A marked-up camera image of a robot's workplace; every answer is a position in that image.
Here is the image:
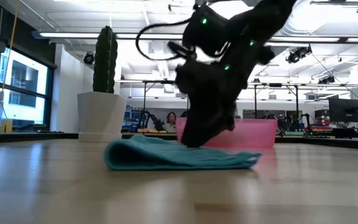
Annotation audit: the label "black background workstation frame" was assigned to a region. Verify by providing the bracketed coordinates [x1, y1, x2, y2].
[140, 80, 191, 129]
[249, 82, 301, 131]

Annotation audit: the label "person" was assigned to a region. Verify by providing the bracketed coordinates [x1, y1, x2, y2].
[164, 111, 177, 133]

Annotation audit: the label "white hexagonal plant pot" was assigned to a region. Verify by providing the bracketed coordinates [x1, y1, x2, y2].
[77, 91, 127, 143]

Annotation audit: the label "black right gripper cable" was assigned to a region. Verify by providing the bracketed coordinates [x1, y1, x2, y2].
[134, 17, 198, 62]

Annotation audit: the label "blue storage bins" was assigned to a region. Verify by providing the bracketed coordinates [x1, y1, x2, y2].
[122, 105, 142, 133]

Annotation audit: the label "yellow extension cord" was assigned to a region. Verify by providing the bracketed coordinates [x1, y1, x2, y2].
[0, 0, 21, 121]

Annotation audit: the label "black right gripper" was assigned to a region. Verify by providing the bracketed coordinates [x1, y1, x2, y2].
[167, 34, 276, 149]

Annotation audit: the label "pink translucent plastic basket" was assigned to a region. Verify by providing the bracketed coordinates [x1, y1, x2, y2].
[175, 117, 278, 149]

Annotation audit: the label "teal microfiber towel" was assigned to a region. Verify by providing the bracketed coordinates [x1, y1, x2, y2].
[104, 134, 263, 171]

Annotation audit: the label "large black-framed window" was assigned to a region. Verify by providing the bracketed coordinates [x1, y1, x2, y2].
[0, 46, 57, 131]

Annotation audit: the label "black aluminium table frame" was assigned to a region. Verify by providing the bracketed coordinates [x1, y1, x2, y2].
[0, 132, 358, 151]

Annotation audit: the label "small yellow box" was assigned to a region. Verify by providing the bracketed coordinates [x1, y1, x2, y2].
[0, 119, 14, 134]

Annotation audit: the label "green cactus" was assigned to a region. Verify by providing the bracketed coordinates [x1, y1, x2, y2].
[92, 26, 119, 94]

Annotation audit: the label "large black monitor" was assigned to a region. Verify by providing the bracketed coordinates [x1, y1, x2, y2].
[328, 98, 358, 124]

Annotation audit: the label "black ceiling-mounted device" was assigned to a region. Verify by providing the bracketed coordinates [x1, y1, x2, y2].
[318, 75, 336, 85]
[285, 45, 313, 65]

